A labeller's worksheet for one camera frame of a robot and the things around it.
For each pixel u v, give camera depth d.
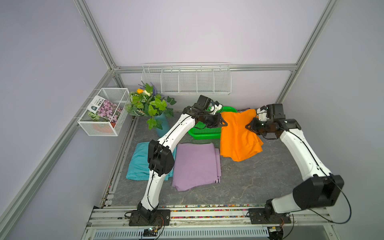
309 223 0.72
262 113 0.67
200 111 0.65
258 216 0.74
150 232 0.72
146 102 0.81
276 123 0.56
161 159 0.54
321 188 0.40
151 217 0.64
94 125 0.72
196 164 0.89
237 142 0.83
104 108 0.74
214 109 0.74
